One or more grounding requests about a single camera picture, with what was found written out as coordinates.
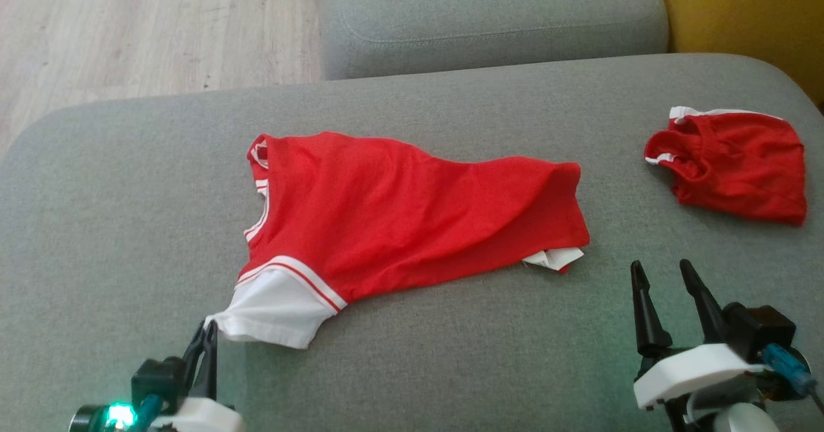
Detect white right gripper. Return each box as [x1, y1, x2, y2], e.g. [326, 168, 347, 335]
[630, 259, 768, 432]

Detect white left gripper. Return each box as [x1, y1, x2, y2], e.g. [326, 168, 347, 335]
[151, 321, 246, 432]

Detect red shorts with white stripes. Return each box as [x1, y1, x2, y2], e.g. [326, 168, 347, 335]
[644, 106, 809, 227]

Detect red shirt with white sleeves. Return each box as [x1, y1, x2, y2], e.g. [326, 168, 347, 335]
[205, 131, 591, 350]

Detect large grey sofa seat cushion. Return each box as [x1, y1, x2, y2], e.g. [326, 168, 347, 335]
[0, 53, 824, 432]

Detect yellow sofa back cushion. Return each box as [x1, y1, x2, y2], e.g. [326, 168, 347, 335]
[650, 0, 824, 106]

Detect black cable with blue plug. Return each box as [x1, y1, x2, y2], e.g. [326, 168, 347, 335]
[760, 344, 824, 415]
[127, 393, 165, 432]

